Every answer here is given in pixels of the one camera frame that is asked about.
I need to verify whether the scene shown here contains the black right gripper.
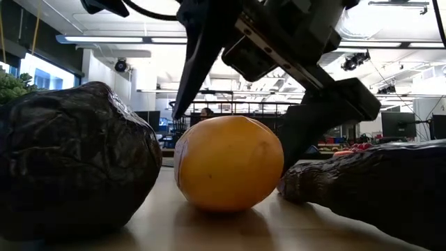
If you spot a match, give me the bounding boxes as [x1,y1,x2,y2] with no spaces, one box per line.
[172,0,383,175]

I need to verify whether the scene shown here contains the black computer monitor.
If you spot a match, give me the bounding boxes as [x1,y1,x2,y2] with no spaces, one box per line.
[380,111,417,139]
[430,114,446,140]
[134,110,162,132]

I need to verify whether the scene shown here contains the black ceiling track fixture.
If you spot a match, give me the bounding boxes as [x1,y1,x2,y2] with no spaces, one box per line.
[368,0,430,15]

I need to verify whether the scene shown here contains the large dark green fruit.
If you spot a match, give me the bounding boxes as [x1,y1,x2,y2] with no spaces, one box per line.
[0,81,163,241]

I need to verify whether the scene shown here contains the long ceiling light strip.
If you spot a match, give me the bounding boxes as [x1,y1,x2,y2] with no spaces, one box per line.
[55,33,446,50]

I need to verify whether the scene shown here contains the black camera cable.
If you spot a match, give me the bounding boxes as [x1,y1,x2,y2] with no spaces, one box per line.
[121,0,180,21]

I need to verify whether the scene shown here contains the yellow orange mango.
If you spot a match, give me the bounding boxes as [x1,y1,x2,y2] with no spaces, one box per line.
[173,115,285,213]

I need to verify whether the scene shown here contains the black ceiling spot lamp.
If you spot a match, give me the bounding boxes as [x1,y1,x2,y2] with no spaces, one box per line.
[341,51,371,73]
[114,57,128,73]
[377,83,397,95]

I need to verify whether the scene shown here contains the black background metal frame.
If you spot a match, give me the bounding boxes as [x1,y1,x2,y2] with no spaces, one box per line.
[200,89,357,142]

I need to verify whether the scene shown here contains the silver ventilation duct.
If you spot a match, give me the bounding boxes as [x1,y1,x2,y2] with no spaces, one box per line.
[334,6,374,73]

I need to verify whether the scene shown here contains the yellow hanging strap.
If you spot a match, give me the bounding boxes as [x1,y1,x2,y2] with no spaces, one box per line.
[31,0,43,56]
[0,10,7,63]

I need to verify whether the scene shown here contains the window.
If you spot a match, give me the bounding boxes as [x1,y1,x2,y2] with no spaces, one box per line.
[19,52,77,92]

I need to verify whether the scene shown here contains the succulent in patterned pot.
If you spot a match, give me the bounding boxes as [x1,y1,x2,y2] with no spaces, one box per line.
[0,68,46,107]

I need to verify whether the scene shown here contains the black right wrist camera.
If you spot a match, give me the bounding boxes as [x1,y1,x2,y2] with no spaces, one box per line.
[222,36,280,84]

